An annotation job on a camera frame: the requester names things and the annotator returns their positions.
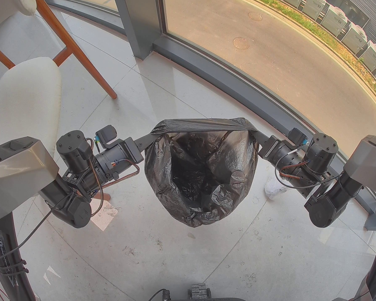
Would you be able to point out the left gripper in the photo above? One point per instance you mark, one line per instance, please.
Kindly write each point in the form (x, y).
(116, 160)

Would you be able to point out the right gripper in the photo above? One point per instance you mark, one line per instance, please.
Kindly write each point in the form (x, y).
(285, 157)

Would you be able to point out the black plastic bag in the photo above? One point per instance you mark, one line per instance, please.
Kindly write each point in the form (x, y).
(232, 174)

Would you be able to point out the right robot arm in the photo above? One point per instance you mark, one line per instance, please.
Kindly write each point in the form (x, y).
(321, 149)

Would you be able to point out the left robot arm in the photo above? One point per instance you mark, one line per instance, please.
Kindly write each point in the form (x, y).
(18, 168)

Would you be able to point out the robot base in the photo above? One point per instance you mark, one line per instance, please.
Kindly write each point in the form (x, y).
(199, 292)

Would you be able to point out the crumpled white paper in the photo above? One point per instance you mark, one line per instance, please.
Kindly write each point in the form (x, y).
(272, 190)

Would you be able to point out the white cushioned wooden chair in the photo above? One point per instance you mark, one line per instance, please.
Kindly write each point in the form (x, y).
(25, 99)

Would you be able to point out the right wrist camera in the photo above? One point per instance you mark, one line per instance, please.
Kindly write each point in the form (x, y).
(296, 134)

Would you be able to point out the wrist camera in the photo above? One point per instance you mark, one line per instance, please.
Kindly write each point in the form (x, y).
(296, 134)
(108, 133)

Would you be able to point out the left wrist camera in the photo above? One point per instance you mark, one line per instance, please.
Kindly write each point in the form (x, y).
(108, 133)

